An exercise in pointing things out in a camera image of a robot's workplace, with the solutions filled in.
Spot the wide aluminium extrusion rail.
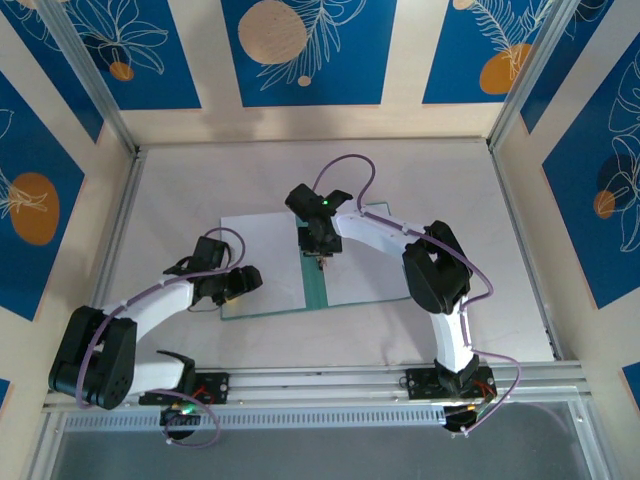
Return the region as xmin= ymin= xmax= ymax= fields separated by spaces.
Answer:
xmin=42 ymin=360 xmax=592 ymax=415

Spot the grey slotted cable duct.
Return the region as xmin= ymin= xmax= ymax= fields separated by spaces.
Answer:
xmin=62 ymin=403 xmax=449 ymax=434

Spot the black controller box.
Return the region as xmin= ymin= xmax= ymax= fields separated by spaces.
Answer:
xmin=442 ymin=403 xmax=494 ymax=432
xmin=159 ymin=405 xmax=202 ymax=442

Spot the white paper sheet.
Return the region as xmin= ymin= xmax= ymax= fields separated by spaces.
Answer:
xmin=322 ymin=203 xmax=411 ymax=306
xmin=221 ymin=212 xmax=308 ymax=317

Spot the aluminium frame bar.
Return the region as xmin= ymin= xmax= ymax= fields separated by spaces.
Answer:
xmin=569 ymin=394 xmax=619 ymax=480
xmin=22 ymin=412 xmax=69 ymax=480

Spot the green paper folder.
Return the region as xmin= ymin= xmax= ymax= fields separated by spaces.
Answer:
xmin=219 ymin=200 xmax=412 ymax=321

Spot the aluminium corner post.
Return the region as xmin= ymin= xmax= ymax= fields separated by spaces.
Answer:
xmin=484 ymin=0 xmax=581 ymax=151
xmin=35 ymin=0 xmax=144 ymax=157

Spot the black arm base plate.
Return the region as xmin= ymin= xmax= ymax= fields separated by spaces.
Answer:
xmin=402 ymin=367 xmax=499 ymax=401
xmin=138 ymin=370 xmax=232 ymax=406

